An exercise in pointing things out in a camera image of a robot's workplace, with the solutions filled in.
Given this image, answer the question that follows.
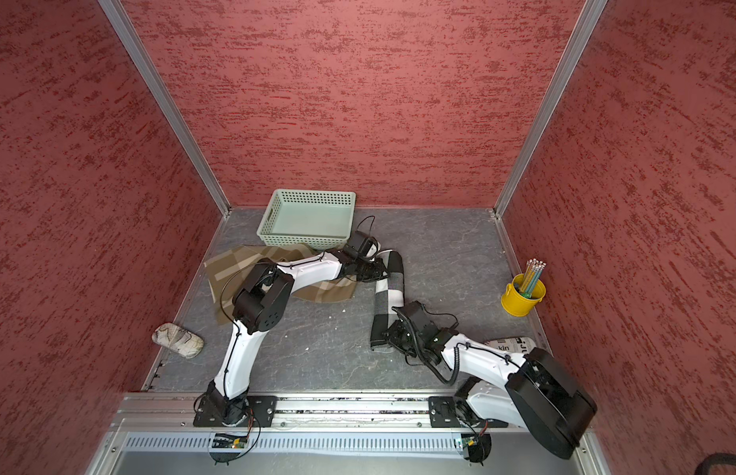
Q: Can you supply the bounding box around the black white checkered scarf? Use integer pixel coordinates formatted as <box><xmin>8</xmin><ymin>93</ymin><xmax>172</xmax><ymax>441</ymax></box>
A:
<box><xmin>369</xmin><ymin>249</ymin><xmax>405</xmax><ymax>352</ymax></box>

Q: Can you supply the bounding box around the brown beige plaid scarf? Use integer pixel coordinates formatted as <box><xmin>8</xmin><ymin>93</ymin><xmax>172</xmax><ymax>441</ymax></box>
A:
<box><xmin>204</xmin><ymin>243</ymin><xmax>357</xmax><ymax>326</ymax></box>

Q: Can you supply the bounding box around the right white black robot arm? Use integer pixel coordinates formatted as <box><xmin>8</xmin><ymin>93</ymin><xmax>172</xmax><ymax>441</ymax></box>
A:
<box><xmin>385</xmin><ymin>301</ymin><xmax>598</xmax><ymax>460</ymax></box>

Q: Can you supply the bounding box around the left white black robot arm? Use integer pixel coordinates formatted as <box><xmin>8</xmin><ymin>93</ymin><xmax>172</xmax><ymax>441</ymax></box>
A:
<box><xmin>193</xmin><ymin>249</ymin><xmax>389</xmax><ymax>428</ymax></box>

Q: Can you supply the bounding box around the light green plastic basket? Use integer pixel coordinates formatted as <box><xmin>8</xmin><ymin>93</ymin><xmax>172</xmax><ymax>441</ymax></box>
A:
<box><xmin>256</xmin><ymin>189</ymin><xmax>356</xmax><ymax>251</ymax></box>

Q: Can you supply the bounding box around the yellow pencil cup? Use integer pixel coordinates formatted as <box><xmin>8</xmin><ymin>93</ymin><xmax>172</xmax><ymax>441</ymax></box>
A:
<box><xmin>501</xmin><ymin>274</ymin><xmax>547</xmax><ymax>318</ymax></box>

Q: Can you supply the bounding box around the bundle of coloured pencils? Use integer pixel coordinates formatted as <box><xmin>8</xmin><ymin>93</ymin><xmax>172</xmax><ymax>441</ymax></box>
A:
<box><xmin>518</xmin><ymin>258</ymin><xmax>546</xmax><ymax>298</ymax></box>

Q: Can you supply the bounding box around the rolled beige patterned cloth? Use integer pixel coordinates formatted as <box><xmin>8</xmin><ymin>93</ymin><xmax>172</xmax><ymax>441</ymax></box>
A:
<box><xmin>152</xmin><ymin>323</ymin><xmax>205</xmax><ymax>359</ymax></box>

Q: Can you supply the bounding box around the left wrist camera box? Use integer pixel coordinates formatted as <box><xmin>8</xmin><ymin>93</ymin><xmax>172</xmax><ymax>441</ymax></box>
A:
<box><xmin>343</xmin><ymin>231</ymin><xmax>380</xmax><ymax>259</ymax></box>

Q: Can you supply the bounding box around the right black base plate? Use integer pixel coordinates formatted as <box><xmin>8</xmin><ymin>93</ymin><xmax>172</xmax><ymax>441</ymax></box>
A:
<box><xmin>427</xmin><ymin>396</ymin><xmax>508</xmax><ymax>431</ymax></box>

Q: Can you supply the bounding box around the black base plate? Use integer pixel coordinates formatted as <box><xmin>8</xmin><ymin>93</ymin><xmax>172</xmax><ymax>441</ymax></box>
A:
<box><xmin>192</xmin><ymin>395</ymin><xmax>279</xmax><ymax>429</ymax></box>
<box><xmin>427</xmin><ymin>396</ymin><xmax>508</xmax><ymax>431</ymax></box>

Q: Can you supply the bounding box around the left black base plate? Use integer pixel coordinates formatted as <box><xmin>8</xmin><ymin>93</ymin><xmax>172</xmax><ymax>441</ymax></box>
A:
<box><xmin>192</xmin><ymin>395</ymin><xmax>279</xmax><ymax>429</ymax></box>

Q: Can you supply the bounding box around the aluminium front rail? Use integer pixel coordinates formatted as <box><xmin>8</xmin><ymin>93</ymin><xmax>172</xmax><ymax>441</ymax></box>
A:
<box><xmin>85</xmin><ymin>390</ymin><xmax>613</xmax><ymax>475</ymax></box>

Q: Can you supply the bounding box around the black cable at corner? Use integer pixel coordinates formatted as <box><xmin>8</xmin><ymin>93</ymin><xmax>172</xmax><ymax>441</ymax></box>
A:
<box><xmin>692</xmin><ymin>452</ymin><xmax>736</xmax><ymax>475</ymax></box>

